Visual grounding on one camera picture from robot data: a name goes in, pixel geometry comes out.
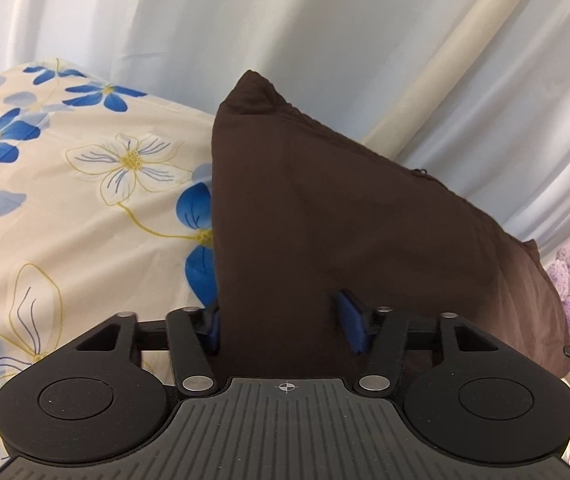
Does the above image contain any blue floral bed sheet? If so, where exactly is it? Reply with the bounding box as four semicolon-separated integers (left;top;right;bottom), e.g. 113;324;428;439
0;58;222;480

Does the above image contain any dark brown jacket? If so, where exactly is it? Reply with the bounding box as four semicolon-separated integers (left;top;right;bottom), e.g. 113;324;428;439
211;70;570;380

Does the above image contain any white curtain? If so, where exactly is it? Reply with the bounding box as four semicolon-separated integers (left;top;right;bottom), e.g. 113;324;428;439
0;0;570;266

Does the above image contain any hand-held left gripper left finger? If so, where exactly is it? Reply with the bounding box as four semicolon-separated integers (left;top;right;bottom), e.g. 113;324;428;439
72;305;224;395

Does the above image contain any beige pole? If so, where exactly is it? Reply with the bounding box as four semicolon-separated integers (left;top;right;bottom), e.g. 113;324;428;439
359;0;552;159

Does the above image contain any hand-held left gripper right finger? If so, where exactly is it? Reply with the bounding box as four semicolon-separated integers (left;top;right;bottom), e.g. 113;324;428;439
335;289;496;394

